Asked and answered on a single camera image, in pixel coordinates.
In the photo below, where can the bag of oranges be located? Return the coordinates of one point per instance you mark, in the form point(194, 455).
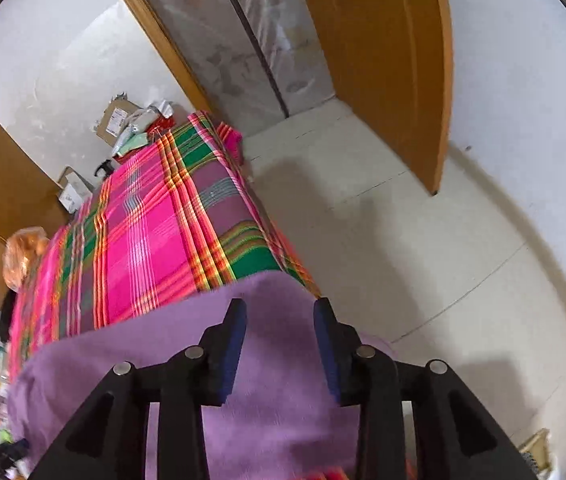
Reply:
point(25, 257)

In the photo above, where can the black cloth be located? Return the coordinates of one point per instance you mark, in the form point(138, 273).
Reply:
point(7, 315)

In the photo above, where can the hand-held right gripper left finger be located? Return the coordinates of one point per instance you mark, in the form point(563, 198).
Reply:
point(233, 355)

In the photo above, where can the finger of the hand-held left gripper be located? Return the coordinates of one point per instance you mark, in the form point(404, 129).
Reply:
point(10, 452)

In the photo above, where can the cardboard box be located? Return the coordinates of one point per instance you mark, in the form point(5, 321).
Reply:
point(115, 120)

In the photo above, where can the red packet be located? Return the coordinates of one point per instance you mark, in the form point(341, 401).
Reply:
point(160, 125)

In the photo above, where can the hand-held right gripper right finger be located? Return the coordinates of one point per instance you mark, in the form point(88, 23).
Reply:
point(325, 355)

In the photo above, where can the clear plastic door curtain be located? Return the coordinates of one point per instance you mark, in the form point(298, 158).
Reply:
point(243, 35)

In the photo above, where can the pale green packets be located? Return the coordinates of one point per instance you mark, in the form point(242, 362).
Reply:
point(135, 135)

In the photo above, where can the small white open box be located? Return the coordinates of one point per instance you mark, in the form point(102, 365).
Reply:
point(75, 190)

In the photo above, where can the pink green plaid bedsheet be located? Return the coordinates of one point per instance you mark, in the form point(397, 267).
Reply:
point(153, 240)

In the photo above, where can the purple towel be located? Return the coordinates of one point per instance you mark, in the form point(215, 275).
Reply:
point(273, 410)

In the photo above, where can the wooden door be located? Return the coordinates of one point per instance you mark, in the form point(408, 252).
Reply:
point(383, 60)

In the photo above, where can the wooden door frame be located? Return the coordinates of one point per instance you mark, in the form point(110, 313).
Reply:
point(163, 40)

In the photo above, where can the small black clip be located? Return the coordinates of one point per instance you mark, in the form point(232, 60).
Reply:
point(104, 167)

